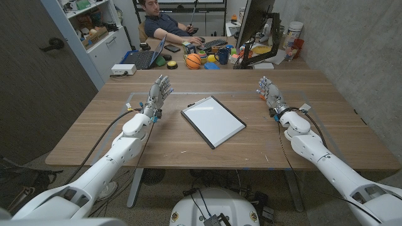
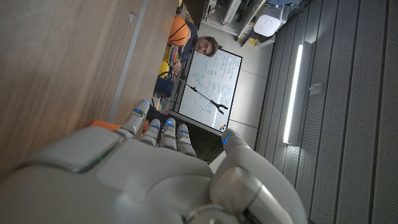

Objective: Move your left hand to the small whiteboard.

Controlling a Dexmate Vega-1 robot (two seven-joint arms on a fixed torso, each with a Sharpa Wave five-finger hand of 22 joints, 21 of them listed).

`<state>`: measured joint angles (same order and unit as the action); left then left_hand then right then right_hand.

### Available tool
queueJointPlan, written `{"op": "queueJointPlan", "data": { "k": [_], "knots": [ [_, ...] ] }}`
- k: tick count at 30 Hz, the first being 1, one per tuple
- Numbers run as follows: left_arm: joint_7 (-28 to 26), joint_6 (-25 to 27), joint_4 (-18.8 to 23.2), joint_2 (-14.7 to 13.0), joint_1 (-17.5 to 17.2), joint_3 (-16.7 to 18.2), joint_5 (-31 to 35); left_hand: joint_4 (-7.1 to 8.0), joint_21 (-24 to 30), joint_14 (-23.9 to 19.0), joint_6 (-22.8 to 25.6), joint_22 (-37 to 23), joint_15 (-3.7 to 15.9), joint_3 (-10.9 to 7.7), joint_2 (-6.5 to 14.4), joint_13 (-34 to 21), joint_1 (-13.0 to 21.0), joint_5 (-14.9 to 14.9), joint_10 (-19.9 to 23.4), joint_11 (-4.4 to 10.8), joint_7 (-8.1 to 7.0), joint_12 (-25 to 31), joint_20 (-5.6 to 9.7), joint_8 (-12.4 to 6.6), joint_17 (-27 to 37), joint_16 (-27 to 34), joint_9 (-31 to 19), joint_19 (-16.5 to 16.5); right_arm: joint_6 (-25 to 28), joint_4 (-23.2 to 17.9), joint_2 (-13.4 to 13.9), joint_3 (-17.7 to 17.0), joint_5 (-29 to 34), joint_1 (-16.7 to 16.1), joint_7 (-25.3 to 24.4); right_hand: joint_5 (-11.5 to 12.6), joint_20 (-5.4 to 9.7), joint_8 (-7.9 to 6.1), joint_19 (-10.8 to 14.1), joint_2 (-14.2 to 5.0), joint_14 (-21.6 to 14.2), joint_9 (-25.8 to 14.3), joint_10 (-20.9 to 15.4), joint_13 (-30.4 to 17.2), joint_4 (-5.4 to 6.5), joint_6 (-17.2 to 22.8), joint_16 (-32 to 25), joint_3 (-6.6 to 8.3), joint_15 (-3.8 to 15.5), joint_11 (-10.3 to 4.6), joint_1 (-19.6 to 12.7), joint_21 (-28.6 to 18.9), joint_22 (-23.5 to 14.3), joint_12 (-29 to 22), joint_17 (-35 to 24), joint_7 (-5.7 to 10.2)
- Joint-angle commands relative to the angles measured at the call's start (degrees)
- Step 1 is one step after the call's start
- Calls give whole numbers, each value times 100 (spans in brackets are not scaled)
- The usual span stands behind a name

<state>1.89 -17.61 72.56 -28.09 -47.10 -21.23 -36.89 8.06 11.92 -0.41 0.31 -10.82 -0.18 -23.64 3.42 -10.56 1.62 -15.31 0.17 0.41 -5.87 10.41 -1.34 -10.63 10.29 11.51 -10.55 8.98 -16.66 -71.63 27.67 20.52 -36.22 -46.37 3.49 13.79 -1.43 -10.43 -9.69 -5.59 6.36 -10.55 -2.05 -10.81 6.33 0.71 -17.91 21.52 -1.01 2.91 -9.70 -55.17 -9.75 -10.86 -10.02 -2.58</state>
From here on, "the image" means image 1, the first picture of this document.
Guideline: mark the white shelf cabinet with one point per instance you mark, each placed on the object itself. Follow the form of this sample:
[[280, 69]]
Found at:
[[94, 40]]

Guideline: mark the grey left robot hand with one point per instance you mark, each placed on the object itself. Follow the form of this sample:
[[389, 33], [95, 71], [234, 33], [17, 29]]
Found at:
[[158, 93]]

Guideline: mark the open laptop with blue lid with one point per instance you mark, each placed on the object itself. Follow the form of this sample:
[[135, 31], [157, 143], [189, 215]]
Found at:
[[145, 56]]

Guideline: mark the yellow plate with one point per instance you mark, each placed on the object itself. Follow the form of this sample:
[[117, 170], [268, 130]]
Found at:
[[261, 49]]

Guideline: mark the small printed carton box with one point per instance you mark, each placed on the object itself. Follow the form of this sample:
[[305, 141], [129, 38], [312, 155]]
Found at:
[[189, 48]]

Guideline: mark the green dome button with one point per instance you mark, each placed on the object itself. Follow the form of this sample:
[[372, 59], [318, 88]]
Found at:
[[160, 61]]

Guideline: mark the blue flat object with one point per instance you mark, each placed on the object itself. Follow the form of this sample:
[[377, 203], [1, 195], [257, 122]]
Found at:
[[211, 66]]

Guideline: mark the white robot torso base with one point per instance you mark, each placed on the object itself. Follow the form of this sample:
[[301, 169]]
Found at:
[[215, 207]]

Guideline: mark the orange mini basketball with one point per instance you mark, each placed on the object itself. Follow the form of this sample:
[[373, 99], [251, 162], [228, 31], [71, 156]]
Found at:
[[193, 61]]

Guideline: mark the black keyboard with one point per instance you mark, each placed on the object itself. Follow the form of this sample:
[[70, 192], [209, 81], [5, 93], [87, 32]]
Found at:
[[213, 44]]

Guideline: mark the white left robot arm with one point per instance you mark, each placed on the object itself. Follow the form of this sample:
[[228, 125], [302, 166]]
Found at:
[[94, 171]]

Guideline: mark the cardboard box with items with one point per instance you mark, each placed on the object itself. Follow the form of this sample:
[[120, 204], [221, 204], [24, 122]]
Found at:
[[93, 37]]

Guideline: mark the yellow button on black base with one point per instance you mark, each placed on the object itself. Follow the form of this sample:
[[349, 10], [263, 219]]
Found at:
[[171, 65]]

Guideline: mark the colourful stacked cups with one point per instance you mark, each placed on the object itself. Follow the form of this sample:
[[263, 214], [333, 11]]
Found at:
[[202, 56]]

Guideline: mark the man in dark polo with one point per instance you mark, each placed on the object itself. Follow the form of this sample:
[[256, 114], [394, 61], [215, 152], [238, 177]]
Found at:
[[168, 25]]

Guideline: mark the white cylindrical container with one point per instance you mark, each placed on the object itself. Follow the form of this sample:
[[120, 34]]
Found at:
[[292, 34]]

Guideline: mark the small black-framed whiteboard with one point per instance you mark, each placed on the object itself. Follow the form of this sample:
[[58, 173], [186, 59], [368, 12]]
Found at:
[[213, 120]]

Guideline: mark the white flat box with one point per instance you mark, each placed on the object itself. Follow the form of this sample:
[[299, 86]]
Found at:
[[263, 66]]

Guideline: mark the black round puck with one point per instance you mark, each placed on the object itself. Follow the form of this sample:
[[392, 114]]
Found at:
[[166, 57]]

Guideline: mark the dark blue mug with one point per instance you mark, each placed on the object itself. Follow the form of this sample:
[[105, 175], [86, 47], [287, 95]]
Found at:
[[223, 56]]

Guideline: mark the grey sneaker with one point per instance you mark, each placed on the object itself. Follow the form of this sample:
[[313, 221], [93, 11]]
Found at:
[[106, 190]]

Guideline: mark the black computer monitor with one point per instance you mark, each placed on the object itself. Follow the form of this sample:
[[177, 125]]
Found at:
[[252, 20]]

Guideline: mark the wooden chair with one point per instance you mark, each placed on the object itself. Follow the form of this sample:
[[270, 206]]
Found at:
[[143, 32]]

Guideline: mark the black smartphone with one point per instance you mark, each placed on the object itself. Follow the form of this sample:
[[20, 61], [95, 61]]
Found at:
[[172, 48]]

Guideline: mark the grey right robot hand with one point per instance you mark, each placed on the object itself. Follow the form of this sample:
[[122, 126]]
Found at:
[[272, 94]]

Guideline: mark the yellow ball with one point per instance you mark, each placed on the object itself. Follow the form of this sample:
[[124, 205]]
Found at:
[[212, 58]]

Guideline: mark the white power adapter box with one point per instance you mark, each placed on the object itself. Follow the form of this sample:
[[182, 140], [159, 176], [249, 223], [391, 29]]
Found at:
[[123, 69]]

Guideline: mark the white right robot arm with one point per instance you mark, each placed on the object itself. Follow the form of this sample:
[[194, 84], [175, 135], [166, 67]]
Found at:
[[337, 166]]

